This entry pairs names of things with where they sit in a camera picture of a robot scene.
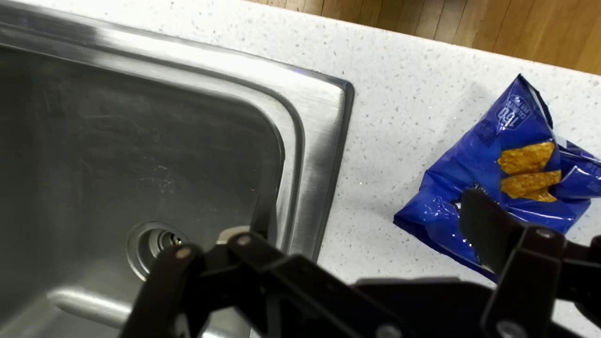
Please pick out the blue snack packet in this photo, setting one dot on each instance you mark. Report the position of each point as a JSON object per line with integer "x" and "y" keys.
{"x": 489, "y": 181}

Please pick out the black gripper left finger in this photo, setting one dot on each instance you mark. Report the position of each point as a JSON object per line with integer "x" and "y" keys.
{"x": 250, "y": 282}

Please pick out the sink drain strainer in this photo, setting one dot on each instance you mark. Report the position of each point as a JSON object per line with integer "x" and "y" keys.
{"x": 156, "y": 241}

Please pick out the stainless steel double sink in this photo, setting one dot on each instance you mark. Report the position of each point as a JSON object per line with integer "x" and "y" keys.
{"x": 156, "y": 157}

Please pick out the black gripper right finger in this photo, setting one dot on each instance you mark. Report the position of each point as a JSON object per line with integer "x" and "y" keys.
{"x": 532, "y": 275}

